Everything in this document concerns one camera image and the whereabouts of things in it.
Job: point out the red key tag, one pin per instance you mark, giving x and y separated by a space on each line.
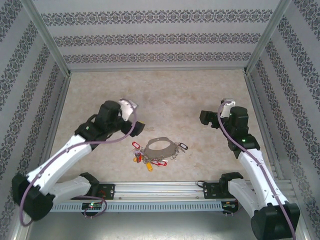
164 163
139 158
133 145
156 162

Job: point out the yellow key tag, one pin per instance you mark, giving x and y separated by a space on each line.
135 159
150 167

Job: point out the key with black tag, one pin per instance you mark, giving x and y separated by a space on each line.
184 146

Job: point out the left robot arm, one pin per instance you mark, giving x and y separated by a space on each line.
57 160

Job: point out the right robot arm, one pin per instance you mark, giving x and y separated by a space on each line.
260 175

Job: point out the right circuit board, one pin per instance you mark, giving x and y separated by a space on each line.
230 205

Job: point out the circuit board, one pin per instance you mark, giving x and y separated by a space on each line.
230 205
92 205

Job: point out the left circuit board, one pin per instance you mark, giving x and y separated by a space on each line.
92 205

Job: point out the grey metal sheet panel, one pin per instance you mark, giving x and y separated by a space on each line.
160 227

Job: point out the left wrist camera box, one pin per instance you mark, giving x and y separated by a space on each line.
126 110

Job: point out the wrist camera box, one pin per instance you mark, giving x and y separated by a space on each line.
126 110
226 111

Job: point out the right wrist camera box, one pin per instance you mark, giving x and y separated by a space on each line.
226 111

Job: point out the aluminium side rail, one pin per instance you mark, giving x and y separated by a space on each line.
255 100
60 100

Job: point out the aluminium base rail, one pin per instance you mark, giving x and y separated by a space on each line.
160 191

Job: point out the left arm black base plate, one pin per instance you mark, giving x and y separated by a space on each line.
110 191

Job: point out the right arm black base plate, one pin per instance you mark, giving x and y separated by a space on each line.
210 191

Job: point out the aluminium corner post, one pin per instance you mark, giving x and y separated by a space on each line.
267 35
46 35

